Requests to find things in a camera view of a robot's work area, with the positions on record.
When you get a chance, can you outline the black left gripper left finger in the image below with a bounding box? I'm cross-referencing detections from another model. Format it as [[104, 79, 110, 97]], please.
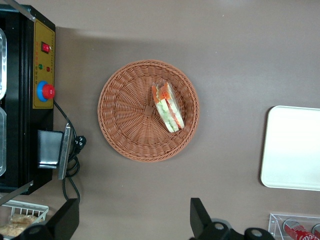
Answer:
[[14, 198, 81, 240]]

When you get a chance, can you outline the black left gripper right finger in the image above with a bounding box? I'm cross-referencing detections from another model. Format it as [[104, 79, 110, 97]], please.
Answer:
[[189, 197, 245, 240]]

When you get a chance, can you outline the black tray sealing machine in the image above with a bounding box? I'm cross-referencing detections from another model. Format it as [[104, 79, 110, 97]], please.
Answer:
[[0, 0, 74, 205]]

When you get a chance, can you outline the cream plastic tray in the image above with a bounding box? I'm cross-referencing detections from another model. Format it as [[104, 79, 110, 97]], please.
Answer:
[[260, 105, 320, 192]]

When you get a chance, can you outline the round brown wicker basket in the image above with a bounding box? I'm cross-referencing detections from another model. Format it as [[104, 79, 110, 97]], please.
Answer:
[[97, 59, 201, 163]]

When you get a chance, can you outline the wrapped triangle sandwich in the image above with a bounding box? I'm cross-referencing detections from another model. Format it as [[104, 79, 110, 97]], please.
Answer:
[[150, 81, 186, 134]]

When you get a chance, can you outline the wrapped bread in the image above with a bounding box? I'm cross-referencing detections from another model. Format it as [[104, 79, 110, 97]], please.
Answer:
[[0, 223, 29, 237], [10, 213, 45, 225]]

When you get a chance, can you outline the clear acrylic can box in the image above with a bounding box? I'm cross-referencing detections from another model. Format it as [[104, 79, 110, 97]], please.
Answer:
[[267, 212, 320, 240]]

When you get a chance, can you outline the silver foil container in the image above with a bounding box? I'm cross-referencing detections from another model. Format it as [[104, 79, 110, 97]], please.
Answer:
[[0, 107, 7, 177], [0, 28, 8, 98]]

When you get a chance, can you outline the white wire basket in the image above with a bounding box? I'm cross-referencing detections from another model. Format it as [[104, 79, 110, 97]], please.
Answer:
[[0, 199, 50, 237]]

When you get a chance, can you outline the black power cable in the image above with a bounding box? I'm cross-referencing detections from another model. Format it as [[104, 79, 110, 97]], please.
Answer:
[[53, 99, 88, 204]]

